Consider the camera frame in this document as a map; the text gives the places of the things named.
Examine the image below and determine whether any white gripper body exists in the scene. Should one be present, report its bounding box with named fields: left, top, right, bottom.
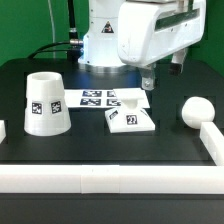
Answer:
left=118, top=0, right=206, bottom=67

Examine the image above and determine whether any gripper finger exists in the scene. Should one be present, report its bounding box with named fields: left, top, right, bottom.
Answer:
left=139, top=64, right=156, bottom=90
left=169, top=48, right=188, bottom=75

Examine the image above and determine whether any white lamp base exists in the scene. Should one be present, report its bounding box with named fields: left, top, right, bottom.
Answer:
left=105, top=88, right=155, bottom=133

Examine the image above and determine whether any white lamp bulb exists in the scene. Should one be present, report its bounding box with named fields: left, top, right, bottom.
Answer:
left=181, top=97, right=215, bottom=129

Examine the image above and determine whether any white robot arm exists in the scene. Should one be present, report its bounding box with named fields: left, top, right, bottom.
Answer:
left=78, top=0, right=206, bottom=90

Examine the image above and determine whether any white lamp shade cone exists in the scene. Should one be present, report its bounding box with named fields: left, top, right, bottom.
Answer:
left=24, top=72, right=71, bottom=136

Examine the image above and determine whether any white marker sheet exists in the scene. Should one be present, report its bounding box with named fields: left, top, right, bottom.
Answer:
left=63, top=88, right=151, bottom=109

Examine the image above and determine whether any black vertical cable connector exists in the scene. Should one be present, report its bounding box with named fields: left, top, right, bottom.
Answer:
left=67, top=0, right=80, bottom=62

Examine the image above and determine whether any white right wall rail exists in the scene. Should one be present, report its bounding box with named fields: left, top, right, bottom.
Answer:
left=200, top=122, right=224, bottom=166

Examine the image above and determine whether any white wall rail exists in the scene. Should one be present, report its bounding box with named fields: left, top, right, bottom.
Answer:
left=0, top=165, right=224, bottom=194
left=200, top=122, right=224, bottom=166

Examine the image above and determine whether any white thin cable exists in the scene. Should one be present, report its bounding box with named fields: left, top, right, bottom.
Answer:
left=47, top=0, right=58, bottom=60

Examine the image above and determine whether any black cable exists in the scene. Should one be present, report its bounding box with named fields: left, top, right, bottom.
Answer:
left=27, top=40, right=84, bottom=60

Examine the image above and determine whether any white front wall rail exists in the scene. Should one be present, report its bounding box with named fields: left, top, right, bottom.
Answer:
left=0, top=165, right=224, bottom=194

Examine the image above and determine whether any white left wall block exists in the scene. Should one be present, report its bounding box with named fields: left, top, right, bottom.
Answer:
left=0, top=120, right=6, bottom=144

